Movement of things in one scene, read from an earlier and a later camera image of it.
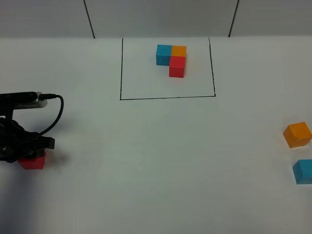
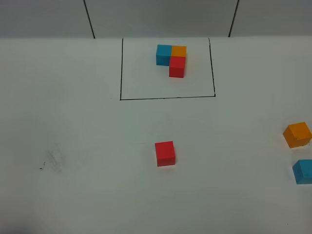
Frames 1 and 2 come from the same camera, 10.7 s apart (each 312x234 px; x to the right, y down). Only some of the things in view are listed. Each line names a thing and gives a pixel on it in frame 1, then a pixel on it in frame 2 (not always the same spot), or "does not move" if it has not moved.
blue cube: x=302 y=170 does not move
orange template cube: x=178 y=50 does not move
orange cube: x=297 y=134 does not move
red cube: x=33 y=163 -> x=165 y=153
